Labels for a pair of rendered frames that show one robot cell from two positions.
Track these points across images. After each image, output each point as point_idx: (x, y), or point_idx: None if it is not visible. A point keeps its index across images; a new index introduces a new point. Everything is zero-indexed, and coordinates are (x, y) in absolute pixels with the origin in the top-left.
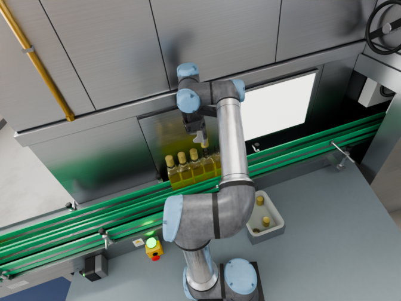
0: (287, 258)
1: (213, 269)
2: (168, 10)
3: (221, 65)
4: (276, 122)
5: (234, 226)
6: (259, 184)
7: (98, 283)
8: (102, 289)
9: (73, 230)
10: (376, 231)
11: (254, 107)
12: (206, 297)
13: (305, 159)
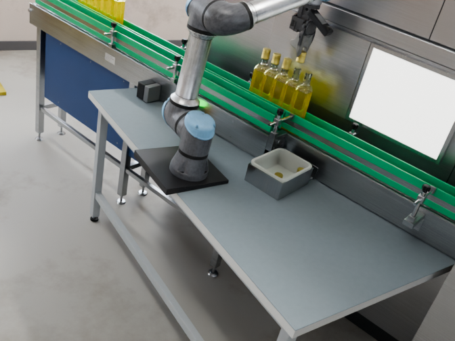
0: (250, 203)
1: (191, 96)
2: None
3: (372, 3)
4: (399, 125)
5: (213, 13)
6: (320, 169)
7: (137, 100)
8: (135, 103)
9: (166, 53)
10: (350, 276)
11: (382, 78)
12: (169, 116)
13: (388, 187)
